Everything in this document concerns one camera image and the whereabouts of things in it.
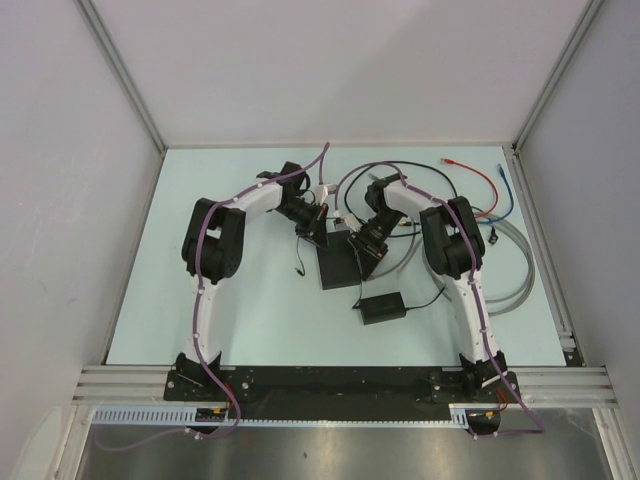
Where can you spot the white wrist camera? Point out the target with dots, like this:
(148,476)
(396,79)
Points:
(346,221)
(323,191)

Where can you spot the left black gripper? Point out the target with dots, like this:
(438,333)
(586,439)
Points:
(315,230)

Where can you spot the black power adapter brick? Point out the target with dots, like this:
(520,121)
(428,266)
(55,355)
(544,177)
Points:
(381,308)

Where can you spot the white slotted cable duct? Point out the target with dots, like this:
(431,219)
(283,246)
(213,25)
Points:
(195,417)

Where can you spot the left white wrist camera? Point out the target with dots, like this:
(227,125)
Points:
(323,191)

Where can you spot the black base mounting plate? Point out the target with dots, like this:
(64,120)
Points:
(353,394)

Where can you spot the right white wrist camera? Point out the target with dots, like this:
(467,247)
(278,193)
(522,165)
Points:
(346,221)

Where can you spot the black network switch box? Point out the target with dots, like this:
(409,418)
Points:
(338,266)

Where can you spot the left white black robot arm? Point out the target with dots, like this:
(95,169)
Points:
(214,243)

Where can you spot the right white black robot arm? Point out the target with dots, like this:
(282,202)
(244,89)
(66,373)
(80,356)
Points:
(454,250)

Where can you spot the aluminium frame rail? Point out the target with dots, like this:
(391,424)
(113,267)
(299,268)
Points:
(541,387)

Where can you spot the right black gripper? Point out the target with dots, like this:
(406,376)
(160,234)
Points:
(371,254)

